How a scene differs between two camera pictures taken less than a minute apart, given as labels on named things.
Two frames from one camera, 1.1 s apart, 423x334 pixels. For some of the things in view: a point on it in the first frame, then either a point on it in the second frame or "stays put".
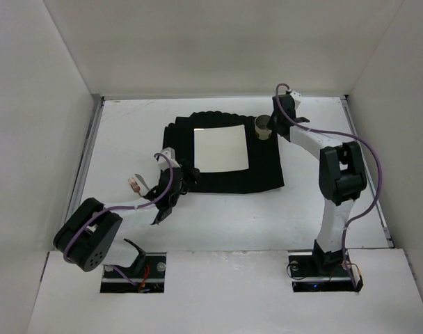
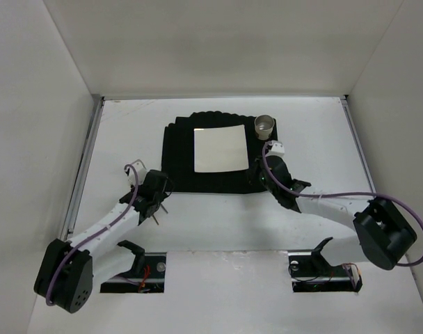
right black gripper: [276, 124] to [259, 175]
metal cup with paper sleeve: [261, 126] stays put
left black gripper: [181, 177] to [150, 205]
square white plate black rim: [222, 149] stays put
